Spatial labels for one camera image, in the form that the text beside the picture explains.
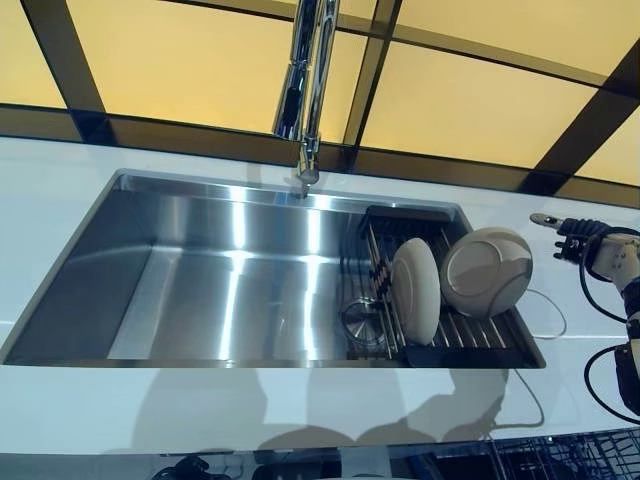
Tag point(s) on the cream round plate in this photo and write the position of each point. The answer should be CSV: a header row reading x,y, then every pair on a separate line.
x,y
415,290
480,270

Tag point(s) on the chrome kitchen faucet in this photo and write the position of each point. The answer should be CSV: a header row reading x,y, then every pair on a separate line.
x,y
310,75

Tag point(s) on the steel sink drain strainer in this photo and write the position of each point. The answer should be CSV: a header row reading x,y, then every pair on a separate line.
x,y
362,322

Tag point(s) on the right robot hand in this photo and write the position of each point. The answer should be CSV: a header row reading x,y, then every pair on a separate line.
x,y
580,232

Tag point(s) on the stainless steel sink basin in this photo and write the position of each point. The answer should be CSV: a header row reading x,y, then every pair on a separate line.
x,y
200,275

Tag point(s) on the black steel roll-up drying rack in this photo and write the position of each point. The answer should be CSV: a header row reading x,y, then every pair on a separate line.
x,y
480,332

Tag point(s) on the dark framed yellow window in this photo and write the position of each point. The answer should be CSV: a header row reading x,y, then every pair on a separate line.
x,y
175,75

